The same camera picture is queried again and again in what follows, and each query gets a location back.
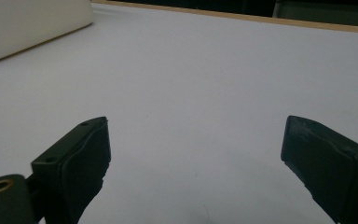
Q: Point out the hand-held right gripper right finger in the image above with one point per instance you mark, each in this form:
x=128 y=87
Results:
x=332 y=165

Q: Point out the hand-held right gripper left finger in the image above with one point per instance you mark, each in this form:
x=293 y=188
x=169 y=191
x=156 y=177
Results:
x=74 y=161

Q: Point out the white plastic basket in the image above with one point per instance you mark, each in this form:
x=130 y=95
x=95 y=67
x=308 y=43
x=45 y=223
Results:
x=28 y=25

